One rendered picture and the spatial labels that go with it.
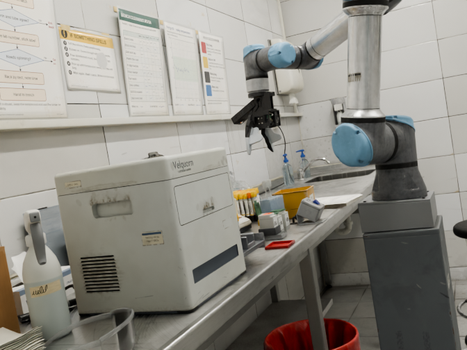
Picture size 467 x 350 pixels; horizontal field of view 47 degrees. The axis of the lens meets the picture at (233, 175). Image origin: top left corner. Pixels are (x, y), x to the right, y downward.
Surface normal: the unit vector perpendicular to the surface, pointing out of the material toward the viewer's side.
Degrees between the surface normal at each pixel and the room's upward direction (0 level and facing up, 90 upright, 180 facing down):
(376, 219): 90
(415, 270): 90
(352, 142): 95
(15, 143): 90
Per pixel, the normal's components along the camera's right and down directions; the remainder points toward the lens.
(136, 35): 0.92, -0.06
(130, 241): -0.40, 0.11
